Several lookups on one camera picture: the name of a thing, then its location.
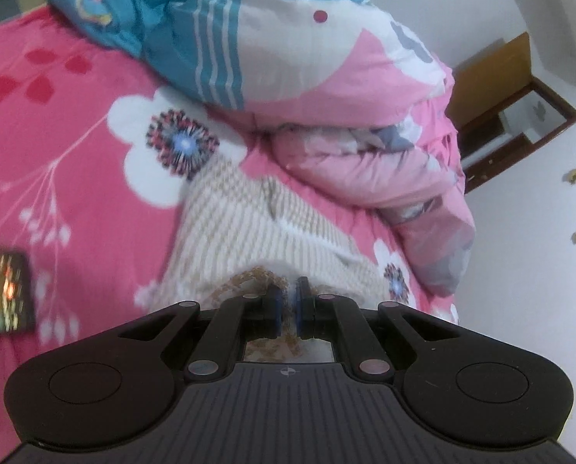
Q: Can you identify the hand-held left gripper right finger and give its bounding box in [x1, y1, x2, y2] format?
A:
[295, 276, 455, 382]

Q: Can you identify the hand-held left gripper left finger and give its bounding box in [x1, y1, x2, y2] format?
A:
[118, 284, 285, 382]

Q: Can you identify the beige checked knit jacket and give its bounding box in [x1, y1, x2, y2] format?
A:
[157, 159, 405, 363]

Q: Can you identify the pink and blue patterned quilt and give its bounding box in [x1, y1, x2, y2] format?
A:
[46, 0, 477, 298]

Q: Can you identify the black smartphone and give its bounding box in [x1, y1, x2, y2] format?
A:
[0, 249, 36, 334]

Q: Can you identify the pink floral bed sheet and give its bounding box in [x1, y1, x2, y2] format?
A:
[0, 2, 463, 363]

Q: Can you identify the brown wooden door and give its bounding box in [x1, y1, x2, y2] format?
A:
[446, 33, 576, 195]

